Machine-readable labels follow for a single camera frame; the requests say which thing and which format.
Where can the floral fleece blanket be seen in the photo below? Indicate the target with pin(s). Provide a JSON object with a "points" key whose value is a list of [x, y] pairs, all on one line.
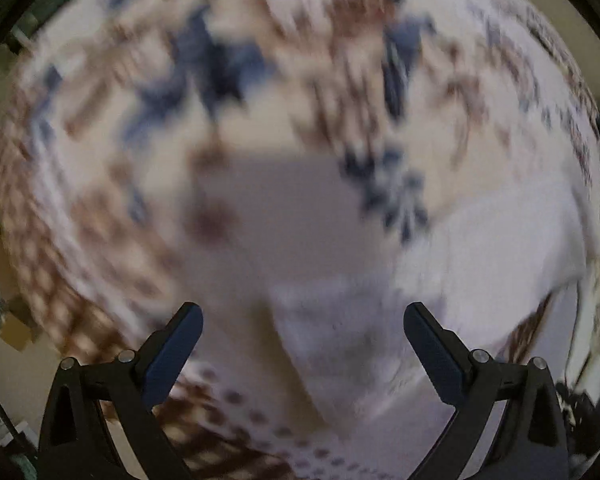
{"points": [[158, 152]]}

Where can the white knit sweater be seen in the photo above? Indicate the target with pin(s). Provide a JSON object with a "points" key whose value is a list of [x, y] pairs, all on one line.
{"points": [[321, 375]]}

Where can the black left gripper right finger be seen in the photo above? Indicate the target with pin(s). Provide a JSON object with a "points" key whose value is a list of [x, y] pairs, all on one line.
{"points": [[530, 442]]}

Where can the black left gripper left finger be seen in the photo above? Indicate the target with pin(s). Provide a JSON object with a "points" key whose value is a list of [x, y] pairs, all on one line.
{"points": [[75, 442]]}

